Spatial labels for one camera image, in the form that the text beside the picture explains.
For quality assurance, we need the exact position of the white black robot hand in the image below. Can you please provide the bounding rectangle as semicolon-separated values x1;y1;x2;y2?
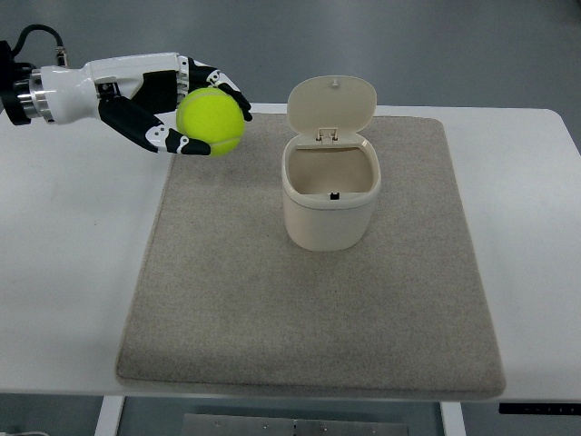
29;53;252;156

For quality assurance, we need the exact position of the yellow tennis ball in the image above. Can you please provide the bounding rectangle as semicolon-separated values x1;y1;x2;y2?
176;87;245;157

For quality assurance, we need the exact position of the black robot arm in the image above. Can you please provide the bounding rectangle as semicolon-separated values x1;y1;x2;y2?
1;24;69;125

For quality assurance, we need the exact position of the beige bin with open lid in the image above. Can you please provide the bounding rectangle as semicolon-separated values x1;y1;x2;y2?
281;75;381;252

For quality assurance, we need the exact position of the grey felt mat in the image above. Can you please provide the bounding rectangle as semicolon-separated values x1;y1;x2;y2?
116;114;506;400

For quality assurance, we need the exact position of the white left table leg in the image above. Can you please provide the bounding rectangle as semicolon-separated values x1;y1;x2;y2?
94;396;125;436

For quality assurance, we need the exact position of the white table leg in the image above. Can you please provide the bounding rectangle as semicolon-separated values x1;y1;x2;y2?
94;396;125;436
440;401;467;436

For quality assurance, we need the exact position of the white right table leg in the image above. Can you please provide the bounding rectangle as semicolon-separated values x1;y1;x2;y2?
440;401;467;436

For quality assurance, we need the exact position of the black table control panel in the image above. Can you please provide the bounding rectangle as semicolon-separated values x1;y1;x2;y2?
498;402;581;416

